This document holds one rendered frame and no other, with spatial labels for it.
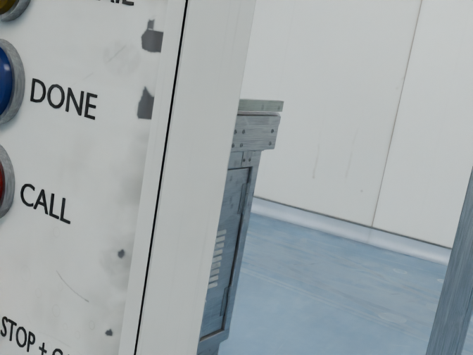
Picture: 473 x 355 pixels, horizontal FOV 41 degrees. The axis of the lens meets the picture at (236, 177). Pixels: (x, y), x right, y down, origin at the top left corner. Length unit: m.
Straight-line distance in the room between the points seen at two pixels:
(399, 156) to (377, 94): 0.41
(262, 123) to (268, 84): 2.43
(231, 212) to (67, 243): 1.64
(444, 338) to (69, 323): 1.24
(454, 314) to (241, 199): 0.75
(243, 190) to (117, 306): 1.67
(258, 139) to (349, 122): 2.30
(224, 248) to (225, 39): 1.68
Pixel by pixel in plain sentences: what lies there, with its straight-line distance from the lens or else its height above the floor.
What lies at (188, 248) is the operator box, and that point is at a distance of 0.23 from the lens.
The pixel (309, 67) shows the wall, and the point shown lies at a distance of 4.11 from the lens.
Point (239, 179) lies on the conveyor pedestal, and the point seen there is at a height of 0.69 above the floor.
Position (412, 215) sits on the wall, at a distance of 4.04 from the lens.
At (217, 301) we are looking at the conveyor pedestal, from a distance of 1.95.
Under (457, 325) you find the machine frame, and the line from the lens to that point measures 1.41.
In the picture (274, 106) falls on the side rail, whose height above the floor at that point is 0.92.
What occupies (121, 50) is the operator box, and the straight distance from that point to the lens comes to 0.20.
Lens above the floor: 1.07
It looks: 12 degrees down
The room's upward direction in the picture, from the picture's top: 10 degrees clockwise
